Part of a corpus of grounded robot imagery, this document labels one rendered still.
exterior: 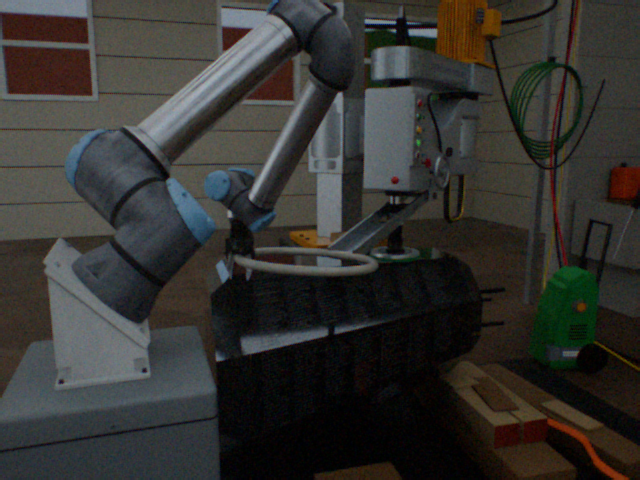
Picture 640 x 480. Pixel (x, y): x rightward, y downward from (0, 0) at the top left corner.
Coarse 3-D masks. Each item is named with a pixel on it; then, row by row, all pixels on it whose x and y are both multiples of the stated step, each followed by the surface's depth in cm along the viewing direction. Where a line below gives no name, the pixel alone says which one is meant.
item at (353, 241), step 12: (408, 192) 249; (384, 204) 236; (420, 204) 238; (372, 216) 226; (396, 216) 221; (408, 216) 230; (360, 228) 219; (372, 228) 224; (384, 228) 213; (336, 240) 207; (348, 240) 213; (360, 240) 214; (372, 240) 206; (360, 252) 200
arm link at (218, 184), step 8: (208, 176) 163; (216, 176) 162; (224, 176) 162; (232, 176) 166; (240, 176) 170; (208, 184) 163; (216, 184) 162; (224, 184) 161; (232, 184) 163; (240, 184) 165; (208, 192) 164; (216, 192) 162; (224, 192) 161; (232, 192) 162; (216, 200) 163; (224, 200) 163
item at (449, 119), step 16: (432, 112) 222; (448, 112) 251; (464, 112) 259; (480, 112) 276; (432, 128) 234; (448, 128) 245; (432, 144) 232; (448, 144) 247; (432, 160) 234; (464, 160) 268; (432, 176) 238; (432, 192) 242
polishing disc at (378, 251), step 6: (384, 246) 245; (372, 252) 233; (378, 252) 232; (384, 252) 232; (390, 252) 232; (402, 252) 232; (408, 252) 232; (414, 252) 232; (396, 258) 226; (402, 258) 226
